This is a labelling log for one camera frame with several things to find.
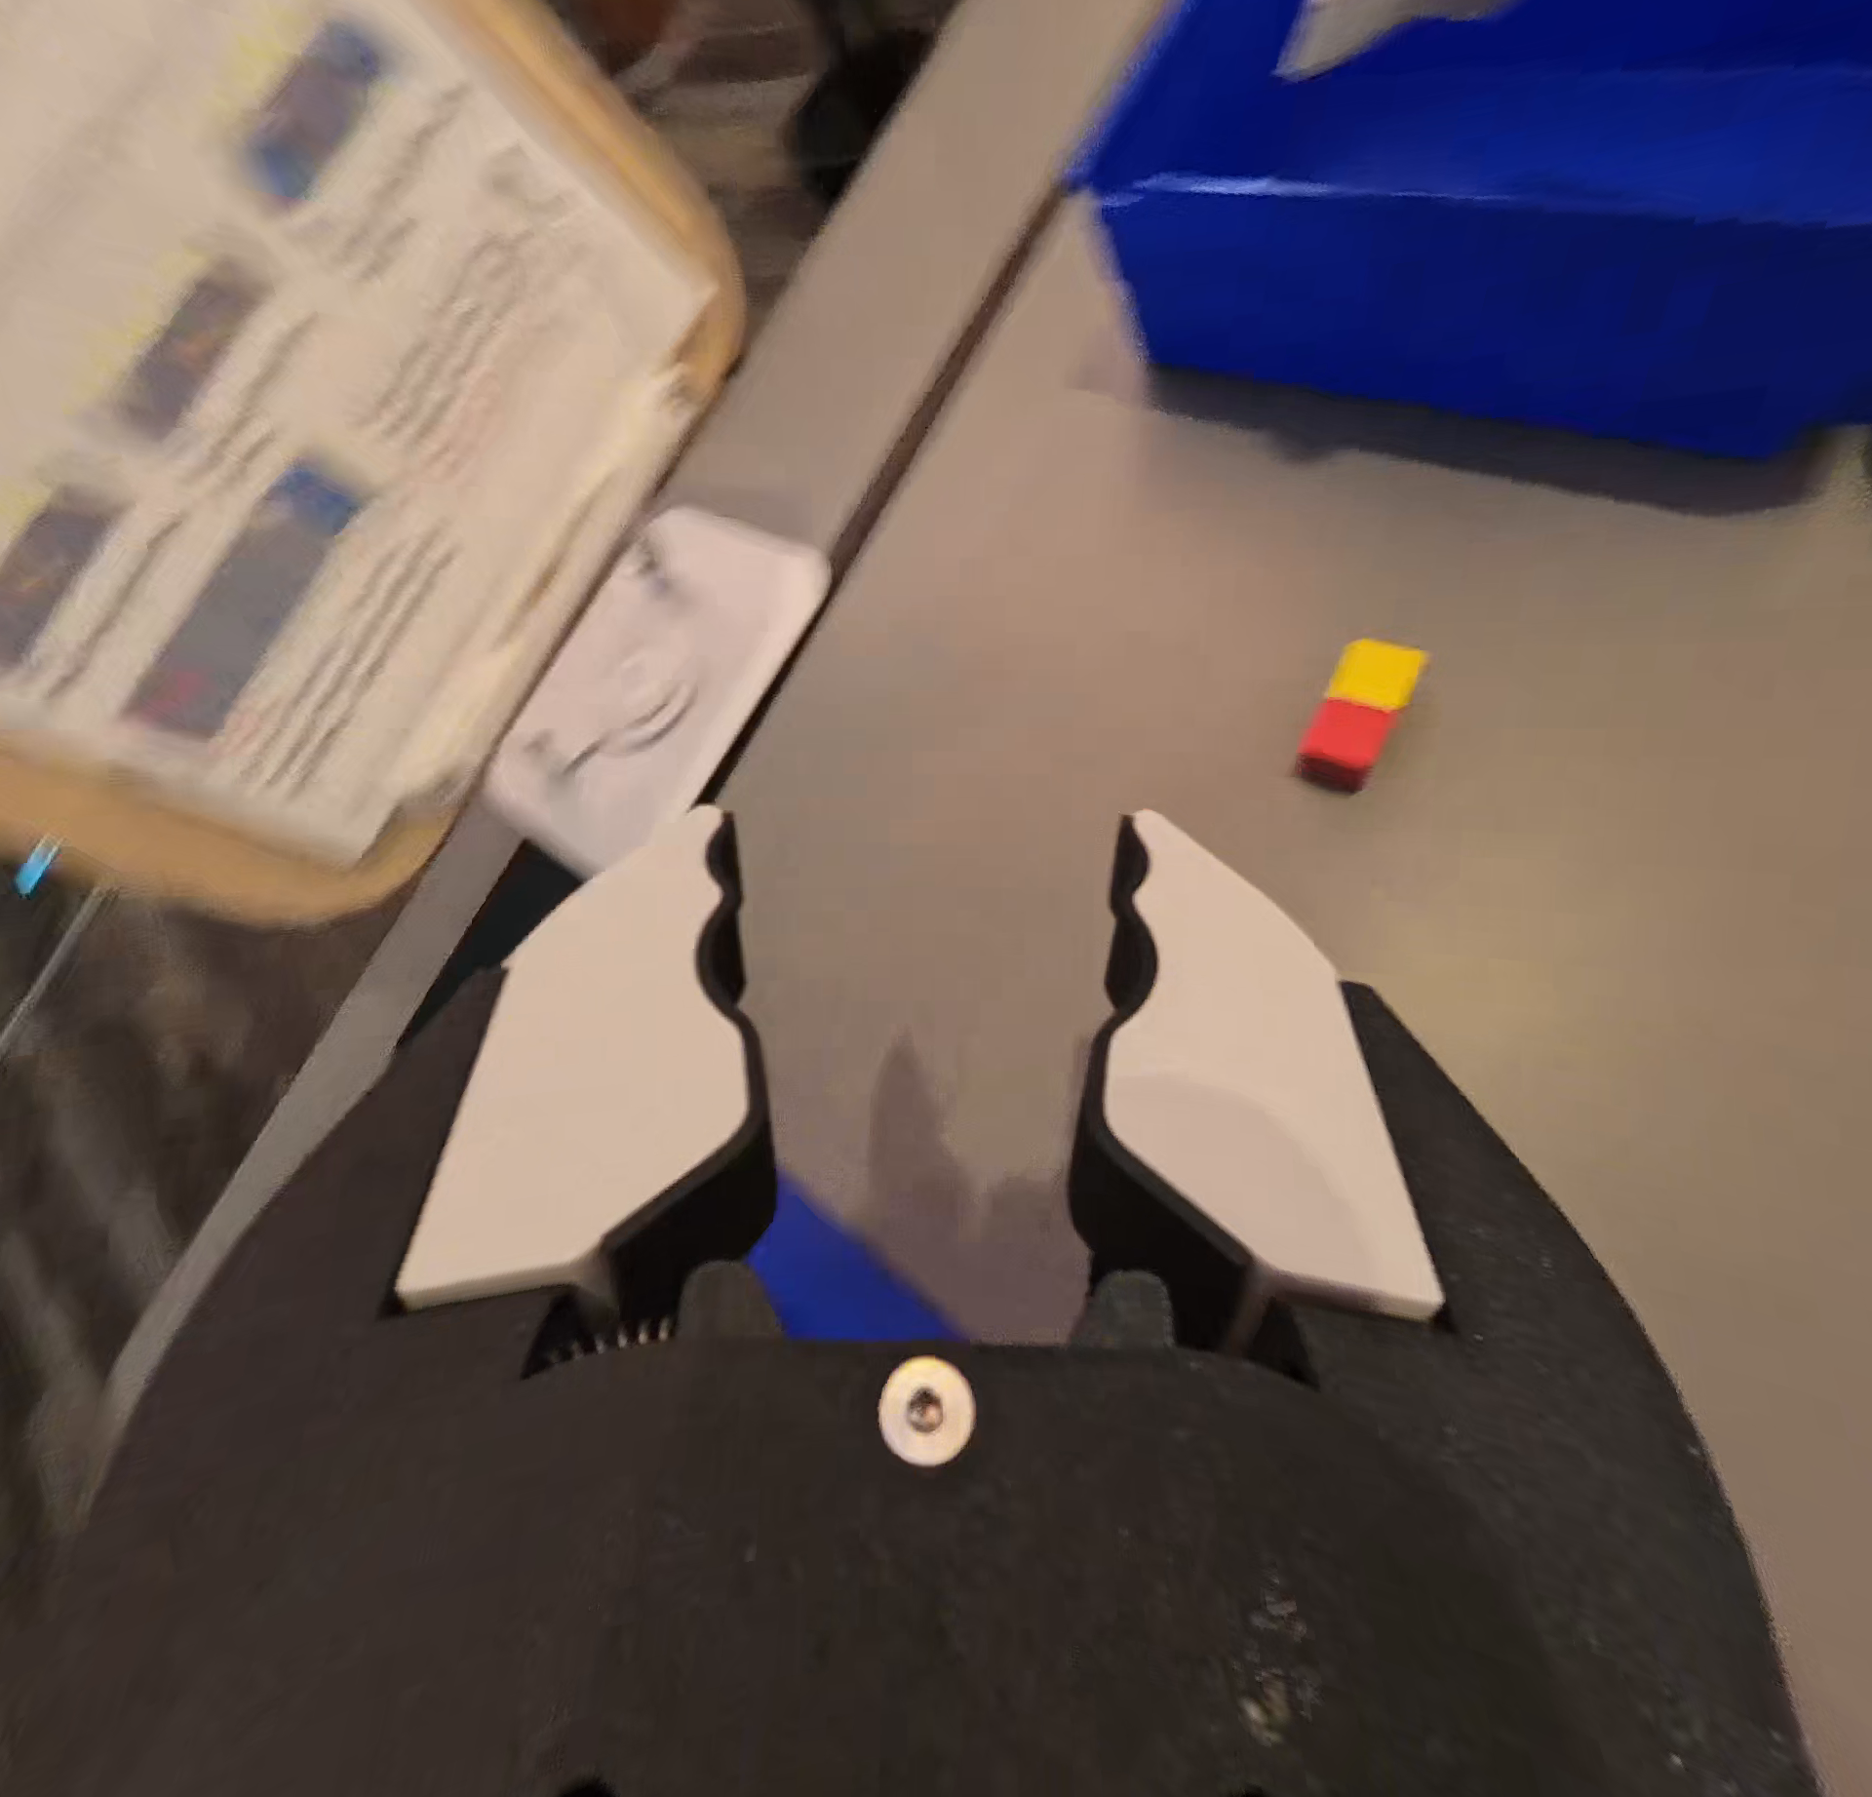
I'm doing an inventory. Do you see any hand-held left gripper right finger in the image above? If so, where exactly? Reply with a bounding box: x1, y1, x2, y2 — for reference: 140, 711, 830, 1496
1067, 808, 1450, 1353

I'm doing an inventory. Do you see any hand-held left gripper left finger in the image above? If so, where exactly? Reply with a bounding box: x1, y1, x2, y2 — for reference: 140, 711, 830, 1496
394, 806, 777, 1330

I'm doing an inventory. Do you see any blue plastic bin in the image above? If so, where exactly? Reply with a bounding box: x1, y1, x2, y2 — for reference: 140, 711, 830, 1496
1065, 0, 1872, 464
745, 1175, 970, 1346

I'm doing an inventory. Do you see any yellow cube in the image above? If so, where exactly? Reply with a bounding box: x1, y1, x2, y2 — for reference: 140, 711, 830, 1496
1322, 638, 1433, 718

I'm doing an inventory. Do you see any wooden instruction board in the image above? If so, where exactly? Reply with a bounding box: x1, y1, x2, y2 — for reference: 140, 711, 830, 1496
0, 0, 750, 928

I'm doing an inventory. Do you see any red cube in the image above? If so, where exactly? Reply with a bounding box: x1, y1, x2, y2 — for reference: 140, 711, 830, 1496
1293, 698, 1406, 796

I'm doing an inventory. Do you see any black rectangular table panel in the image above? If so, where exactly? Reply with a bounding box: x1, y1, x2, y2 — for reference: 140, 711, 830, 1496
397, 845, 587, 1051

